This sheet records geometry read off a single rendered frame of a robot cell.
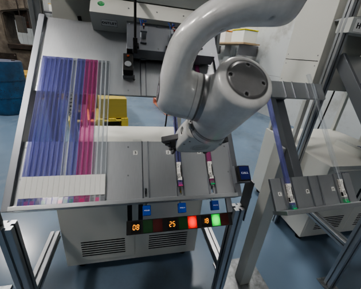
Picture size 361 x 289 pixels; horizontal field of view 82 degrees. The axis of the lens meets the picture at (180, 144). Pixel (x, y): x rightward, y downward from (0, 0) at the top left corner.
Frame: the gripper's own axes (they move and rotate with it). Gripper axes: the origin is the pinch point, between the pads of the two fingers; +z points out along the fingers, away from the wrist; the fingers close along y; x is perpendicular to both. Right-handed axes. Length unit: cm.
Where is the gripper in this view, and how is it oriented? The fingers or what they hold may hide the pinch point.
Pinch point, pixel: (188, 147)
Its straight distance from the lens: 57.1
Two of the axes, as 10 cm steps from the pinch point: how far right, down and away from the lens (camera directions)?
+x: -0.7, -9.5, 3.0
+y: 9.7, 0.0, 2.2
